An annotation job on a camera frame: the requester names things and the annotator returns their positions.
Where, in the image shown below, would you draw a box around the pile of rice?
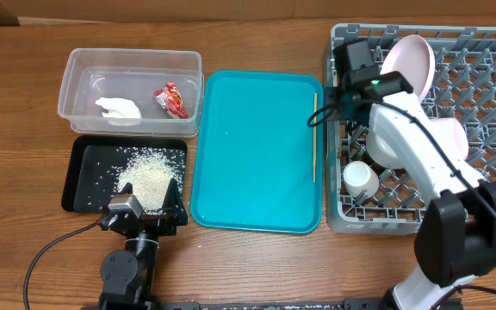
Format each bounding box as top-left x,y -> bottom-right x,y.
88,146 -> 187,214

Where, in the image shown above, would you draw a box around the wooden chopstick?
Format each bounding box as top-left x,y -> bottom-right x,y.
313,93 -> 318,183

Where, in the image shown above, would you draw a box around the grey bowl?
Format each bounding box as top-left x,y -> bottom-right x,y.
366,130 -> 405,170

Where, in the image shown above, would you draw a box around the white cup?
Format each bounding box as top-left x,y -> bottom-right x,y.
342,161 -> 379,197

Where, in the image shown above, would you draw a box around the large white plate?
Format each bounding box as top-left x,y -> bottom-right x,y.
381,34 -> 436,103

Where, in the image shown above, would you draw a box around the white napkin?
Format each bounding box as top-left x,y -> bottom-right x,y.
95,97 -> 142,126

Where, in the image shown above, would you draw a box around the red snack wrapper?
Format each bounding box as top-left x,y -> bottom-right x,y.
153,82 -> 189,119

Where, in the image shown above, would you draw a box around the small pink bowl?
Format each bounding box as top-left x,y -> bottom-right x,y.
431,118 -> 469,159

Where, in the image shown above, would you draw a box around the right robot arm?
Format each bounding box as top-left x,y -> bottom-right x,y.
190,71 -> 496,309

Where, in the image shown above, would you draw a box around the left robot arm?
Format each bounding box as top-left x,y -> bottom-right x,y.
22,178 -> 188,309

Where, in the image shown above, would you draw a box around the grey dishwasher rack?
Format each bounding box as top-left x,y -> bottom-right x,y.
322,23 -> 496,235

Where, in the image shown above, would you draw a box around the black tray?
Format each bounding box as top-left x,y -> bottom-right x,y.
61,135 -> 187,214

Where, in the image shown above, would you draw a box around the teal serving tray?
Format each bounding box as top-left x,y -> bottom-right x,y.
190,71 -> 324,234

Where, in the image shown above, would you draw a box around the clear plastic bin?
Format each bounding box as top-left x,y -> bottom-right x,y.
58,48 -> 204,138

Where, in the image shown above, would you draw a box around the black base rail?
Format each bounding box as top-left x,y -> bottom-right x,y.
162,298 -> 394,310

